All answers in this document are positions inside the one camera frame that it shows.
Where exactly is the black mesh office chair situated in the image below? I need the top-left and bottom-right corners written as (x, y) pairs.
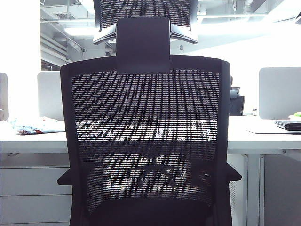
top-left (56, 0), bottom-right (243, 226)

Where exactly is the black office object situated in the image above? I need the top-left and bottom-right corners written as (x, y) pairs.
top-left (229, 75), bottom-right (246, 117)

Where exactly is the wide white desk divider panel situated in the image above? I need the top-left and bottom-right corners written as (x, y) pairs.
top-left (37, 71), bottom-right (64, 121)

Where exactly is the crumpled printed plastic bag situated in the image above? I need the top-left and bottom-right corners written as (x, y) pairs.
top-left (8, 116), bottom-right (66, 137)

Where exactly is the grey mouse pad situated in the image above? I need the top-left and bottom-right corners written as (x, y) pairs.
top-left (244, 126), bottom-right (301, 135)

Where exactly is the white desk leg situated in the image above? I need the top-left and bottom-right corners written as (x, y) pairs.
top-left (243, 154), bottom-right (265, 226)

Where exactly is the white drawer cabinet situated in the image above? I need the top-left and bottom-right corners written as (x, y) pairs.
top-left (0, 153), bottom-right (75, 226)

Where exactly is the narrow white desk divider panel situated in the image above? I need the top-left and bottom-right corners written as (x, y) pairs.
top-left (0, 72), bottom-right (9, 121)

